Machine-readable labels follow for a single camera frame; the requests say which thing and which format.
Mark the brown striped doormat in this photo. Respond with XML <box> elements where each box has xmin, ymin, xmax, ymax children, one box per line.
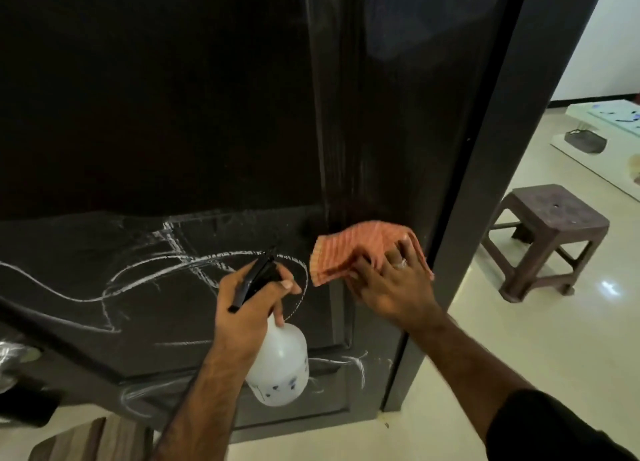
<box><xmin>27</xmin><ymin>415</ymin><xmax>151</xmax><ymax>461</ymax></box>

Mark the person's left forearm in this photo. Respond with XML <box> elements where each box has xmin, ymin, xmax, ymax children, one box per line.
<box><xmin>149</xmin><ymin>345</ymin><xmax>251</xmax><ymax>461</ymax></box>

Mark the person's left hand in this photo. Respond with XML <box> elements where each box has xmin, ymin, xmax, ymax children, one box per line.
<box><xmin>213</xmin><ymin>260</ymin><xmax>303</xmax><ymax>366</ymax></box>

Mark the black wooden door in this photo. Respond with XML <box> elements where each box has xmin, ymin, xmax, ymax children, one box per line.
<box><xmin>0</xmin><ymin>0</ymin><xmax>531</xmax><ymax>444</ymax></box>

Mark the person's right hand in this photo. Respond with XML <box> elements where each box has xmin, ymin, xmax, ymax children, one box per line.
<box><xmin>345</xmin><ymin>238</ymin><xmax>446</xmax><ymax>334</ymax></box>

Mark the brown plastic stool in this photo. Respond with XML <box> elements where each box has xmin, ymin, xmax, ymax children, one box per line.
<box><xmin>479</xmin><ymin>183</ymin><xmax>611</xmax><ymax>304</ymax></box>

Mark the white spray bottle black trigger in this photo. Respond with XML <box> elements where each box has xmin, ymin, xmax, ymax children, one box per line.
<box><xmin>227</xmin><ymin>248</ymin><xmax>310</xmax><ymax>408</ymax></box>

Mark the black right sleeve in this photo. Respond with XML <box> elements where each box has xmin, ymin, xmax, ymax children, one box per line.
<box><xmin>485</xmin><ymin>389</ymin><xmax>636</xmax><ymax>461</ymax></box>

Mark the person's right forearm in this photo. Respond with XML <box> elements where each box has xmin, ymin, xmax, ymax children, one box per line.
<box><xmin>399</xmin><ymin>315</ymin><xmax>536</xmax><ymax>444</ymax></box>

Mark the silver door knob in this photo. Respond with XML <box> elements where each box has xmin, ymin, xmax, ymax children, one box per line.
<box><xmin>0</xmin><ymin>340</ymin><xmax>43</xmax><ymax>396</ymax></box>

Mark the orange checked cloth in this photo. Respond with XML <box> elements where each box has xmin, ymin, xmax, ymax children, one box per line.
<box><xmin>309</xmin><ymin>220</ymin><xmax>435</xmax><ymax>288</ymax></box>

